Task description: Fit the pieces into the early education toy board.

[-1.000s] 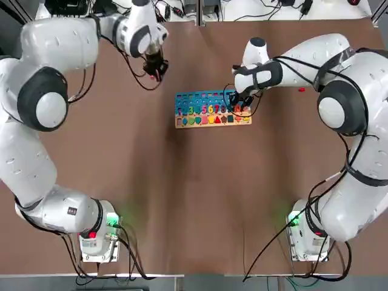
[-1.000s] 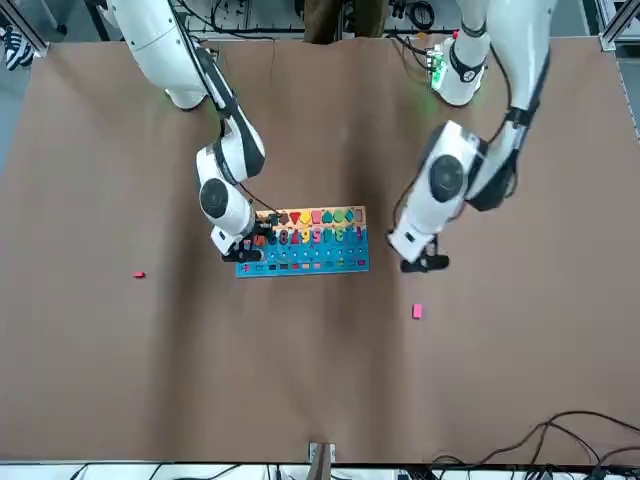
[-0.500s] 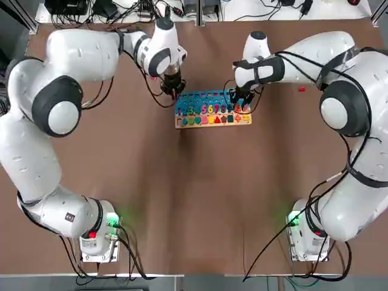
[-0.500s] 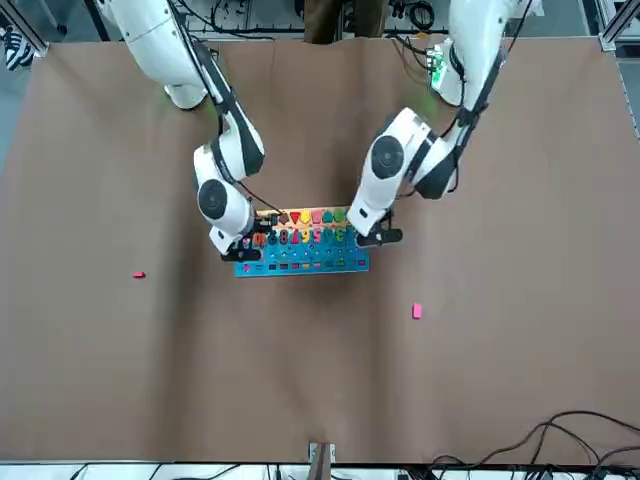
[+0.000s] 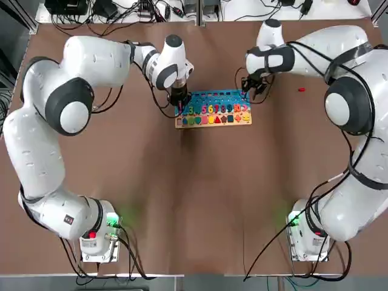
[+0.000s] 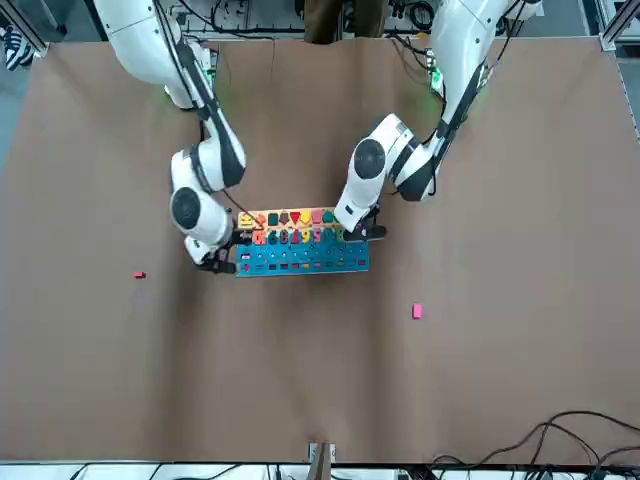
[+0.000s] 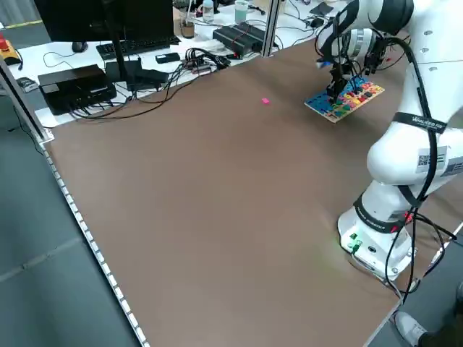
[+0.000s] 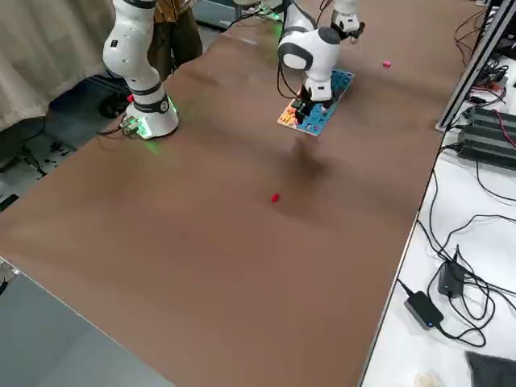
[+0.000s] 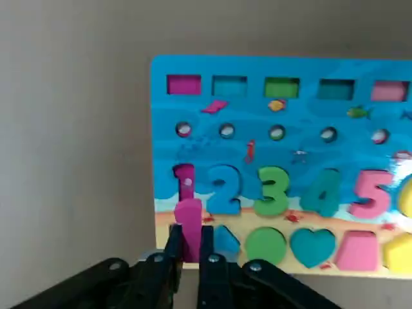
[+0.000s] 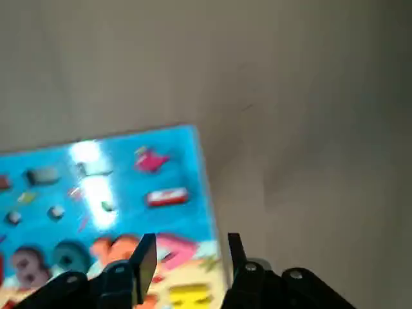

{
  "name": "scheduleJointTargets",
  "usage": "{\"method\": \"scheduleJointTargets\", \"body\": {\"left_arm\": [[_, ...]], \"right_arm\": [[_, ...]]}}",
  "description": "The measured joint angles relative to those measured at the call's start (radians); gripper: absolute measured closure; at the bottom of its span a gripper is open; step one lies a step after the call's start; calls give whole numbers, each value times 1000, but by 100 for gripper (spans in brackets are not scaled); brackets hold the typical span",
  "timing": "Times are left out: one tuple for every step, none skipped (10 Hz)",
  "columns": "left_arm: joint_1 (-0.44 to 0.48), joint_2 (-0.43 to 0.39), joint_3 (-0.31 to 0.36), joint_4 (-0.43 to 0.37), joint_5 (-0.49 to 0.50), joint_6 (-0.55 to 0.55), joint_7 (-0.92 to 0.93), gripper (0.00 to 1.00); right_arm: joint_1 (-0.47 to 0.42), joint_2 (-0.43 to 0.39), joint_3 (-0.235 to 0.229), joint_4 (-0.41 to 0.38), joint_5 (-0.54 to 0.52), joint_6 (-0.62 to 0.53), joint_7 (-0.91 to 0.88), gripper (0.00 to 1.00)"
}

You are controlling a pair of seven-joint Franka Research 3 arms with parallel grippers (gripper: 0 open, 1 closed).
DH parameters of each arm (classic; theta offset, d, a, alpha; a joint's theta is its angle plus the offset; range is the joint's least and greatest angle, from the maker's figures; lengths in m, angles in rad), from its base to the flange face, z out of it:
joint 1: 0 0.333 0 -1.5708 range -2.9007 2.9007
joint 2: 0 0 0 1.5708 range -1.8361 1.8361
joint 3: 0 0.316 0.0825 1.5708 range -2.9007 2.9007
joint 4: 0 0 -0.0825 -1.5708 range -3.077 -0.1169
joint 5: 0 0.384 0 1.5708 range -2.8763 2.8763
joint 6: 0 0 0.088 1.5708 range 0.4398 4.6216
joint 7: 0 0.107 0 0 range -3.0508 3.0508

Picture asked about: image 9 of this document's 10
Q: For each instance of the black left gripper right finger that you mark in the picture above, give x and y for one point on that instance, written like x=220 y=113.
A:
x=225 y=286

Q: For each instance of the pink number five piece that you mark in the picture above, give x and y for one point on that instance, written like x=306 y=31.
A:
x=370 y=206

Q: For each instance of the teal number four piece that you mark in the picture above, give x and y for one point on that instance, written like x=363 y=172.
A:
x=328 y=193

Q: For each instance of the blue rhombus piece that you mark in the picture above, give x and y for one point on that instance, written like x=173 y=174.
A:
x=227 y=241

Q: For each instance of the pink trapezoid piece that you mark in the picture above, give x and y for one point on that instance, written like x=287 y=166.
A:
x=355 y=252

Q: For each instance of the green number three piece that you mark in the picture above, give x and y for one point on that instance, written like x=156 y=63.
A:
x=273 y=206

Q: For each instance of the yellow polygon piece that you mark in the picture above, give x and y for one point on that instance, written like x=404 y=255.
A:
x=400 y=254

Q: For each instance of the magenta number one piece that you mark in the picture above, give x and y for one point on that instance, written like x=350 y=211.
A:
x=190 y=219

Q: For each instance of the green circle piece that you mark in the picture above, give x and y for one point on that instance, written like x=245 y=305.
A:
x=265 y=246

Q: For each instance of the blue wooden toy board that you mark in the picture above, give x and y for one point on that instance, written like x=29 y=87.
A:
x=289 y=145

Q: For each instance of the blue number two piece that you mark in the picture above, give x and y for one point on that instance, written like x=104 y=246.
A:
x=222 y=206

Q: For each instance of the teal heart piece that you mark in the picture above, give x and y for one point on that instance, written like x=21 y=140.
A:
x=312 y=248

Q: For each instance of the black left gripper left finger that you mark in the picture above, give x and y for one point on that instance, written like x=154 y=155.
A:
x=145 y=283

